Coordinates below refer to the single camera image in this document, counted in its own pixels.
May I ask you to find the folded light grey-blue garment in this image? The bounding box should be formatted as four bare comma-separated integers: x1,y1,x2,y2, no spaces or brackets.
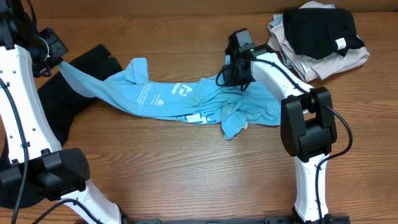
268,14,293,68

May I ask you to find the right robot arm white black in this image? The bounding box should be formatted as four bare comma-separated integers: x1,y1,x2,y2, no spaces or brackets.
220,29,336,223

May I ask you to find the folded black garment on pile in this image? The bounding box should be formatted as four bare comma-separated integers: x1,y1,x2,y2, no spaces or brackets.
282,8,365,60

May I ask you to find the light blue printed t-shirt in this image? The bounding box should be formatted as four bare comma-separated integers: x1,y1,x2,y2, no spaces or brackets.
58,58,280,139

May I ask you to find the folded beige garment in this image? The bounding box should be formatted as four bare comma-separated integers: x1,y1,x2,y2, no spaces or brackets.
266,1,371,83

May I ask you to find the black garment on left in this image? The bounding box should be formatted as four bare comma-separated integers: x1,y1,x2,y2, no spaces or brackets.
0,43,124,209

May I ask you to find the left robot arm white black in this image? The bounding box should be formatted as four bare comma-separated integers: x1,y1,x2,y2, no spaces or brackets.
1,1,128,223

